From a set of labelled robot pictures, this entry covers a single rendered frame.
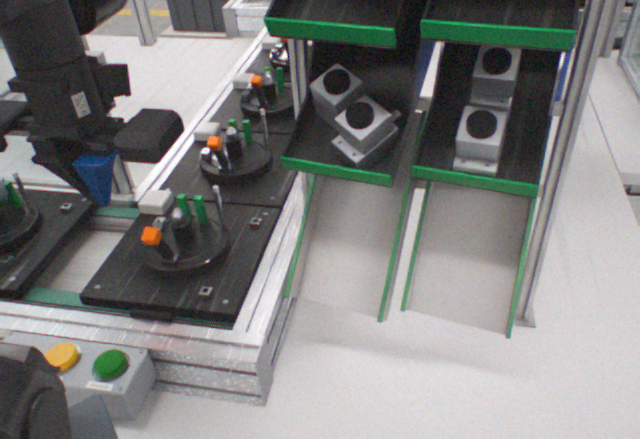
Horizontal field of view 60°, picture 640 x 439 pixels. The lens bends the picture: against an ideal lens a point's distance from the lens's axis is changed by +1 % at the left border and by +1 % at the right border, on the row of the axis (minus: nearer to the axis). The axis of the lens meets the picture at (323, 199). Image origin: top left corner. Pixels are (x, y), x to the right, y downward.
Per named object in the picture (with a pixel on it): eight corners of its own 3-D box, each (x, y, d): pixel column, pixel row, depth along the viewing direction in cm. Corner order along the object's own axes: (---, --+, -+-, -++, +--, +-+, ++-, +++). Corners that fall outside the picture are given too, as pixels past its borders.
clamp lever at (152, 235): (173, 263, 81) (153, 240, 74) (161, 262, 81) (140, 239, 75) (181, 241, 82) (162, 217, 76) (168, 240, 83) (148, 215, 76)
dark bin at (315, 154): (392, 188, 61) (385, 152, 54) (285, 169, 65) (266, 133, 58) (447, 5, 72) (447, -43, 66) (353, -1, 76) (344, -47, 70)
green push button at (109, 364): (119, 386, 70) (115, 376, 68) (90, 381, 70) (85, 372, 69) (134, 359, 73) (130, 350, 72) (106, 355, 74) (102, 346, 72)
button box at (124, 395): (135, 421, 71) (122, 393, 68) (-7, 398, 75) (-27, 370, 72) (159, 375, 77) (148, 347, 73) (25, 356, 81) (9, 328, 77)
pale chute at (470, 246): (509, 336, 68) (510, 339, 64) (405, 309, 73) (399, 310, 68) (551, 119, 71) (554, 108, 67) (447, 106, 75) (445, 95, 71)
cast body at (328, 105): (377, 119, 65) (370, 80, 59) (350, 143, 64) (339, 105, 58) (332, 84, 69) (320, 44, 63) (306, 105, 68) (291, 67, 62)
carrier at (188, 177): (281, 215, 96) (274, 155, 88) (155, 204, 100) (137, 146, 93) (311, 143, 114) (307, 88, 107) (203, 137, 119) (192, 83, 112)
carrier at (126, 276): (236, 324, 77) (222, 259, 69) (82, 305, 81) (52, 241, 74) (281, 216, 96) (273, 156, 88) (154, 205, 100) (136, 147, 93)
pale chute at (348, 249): (387, 321, 71) (381, 323, 67) (295, 296, 75) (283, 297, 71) (431, 114, 74) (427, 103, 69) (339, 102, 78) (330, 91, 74)
